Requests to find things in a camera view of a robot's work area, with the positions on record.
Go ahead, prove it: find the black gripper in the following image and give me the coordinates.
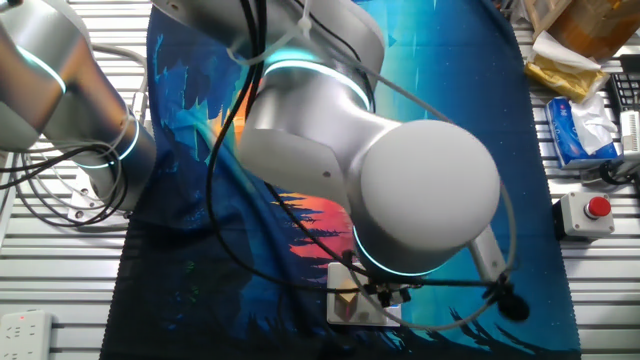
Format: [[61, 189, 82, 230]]
[[363, 282, 412, 307]]

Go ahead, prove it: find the small wooden block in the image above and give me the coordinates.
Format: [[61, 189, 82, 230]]
[[335, 292, 359, 322]]

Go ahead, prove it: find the silver digital scale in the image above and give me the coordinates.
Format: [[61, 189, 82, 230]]
[[326, 261, 402, 328]]

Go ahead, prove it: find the printed sunset forest cloth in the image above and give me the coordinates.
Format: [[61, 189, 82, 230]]
[[99, 0, 582, 360]]

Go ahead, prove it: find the grey box red button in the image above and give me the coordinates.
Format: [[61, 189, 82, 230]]
[[551, 190, 617, 242]]

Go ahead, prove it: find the blue tissue pack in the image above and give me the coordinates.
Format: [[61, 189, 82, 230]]
[[544, 93, 623, 170]]

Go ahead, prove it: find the yellow paper bag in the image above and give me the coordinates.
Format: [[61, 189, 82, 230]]
[[523, 30, 610, 105]]

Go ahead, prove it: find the black keyboard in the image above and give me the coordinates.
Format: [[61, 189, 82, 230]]
[[608, 72, 640, 115]]

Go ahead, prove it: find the cardboard box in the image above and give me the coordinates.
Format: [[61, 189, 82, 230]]
[[522, 0, 640, 62]]

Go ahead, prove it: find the white power strip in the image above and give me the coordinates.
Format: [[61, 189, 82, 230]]
[[0, 309, 54, 360]]

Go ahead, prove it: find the wrist camera on silver bracket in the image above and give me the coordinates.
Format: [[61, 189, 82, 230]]
[[467, 225, 531, 323]]

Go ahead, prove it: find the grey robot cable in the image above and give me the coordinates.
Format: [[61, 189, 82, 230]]
[[344, 64, 519, 332]]

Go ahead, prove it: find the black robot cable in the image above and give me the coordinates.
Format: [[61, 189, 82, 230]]
[[205, 0, 374, 295]]

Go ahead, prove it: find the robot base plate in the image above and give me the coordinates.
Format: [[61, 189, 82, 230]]
[[66, 183, 132, 223]]

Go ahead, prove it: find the base cable bundle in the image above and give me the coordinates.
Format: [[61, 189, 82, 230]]
[[0, 143, 132, 229]]

